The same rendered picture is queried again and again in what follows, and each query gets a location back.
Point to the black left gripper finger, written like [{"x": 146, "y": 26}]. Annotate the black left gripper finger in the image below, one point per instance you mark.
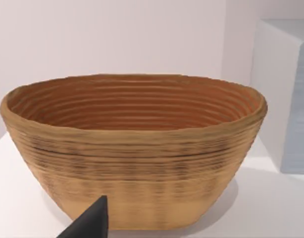
[{"x": 96, "y": 220}]

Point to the brown woven basket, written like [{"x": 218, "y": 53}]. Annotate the brown woven basket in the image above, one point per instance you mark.
[{"x": 132, "y": 148}]

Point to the pale grey cabinet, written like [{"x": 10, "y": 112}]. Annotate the pale grey cabinet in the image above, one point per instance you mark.
[{"x": 278, "y": 99}]

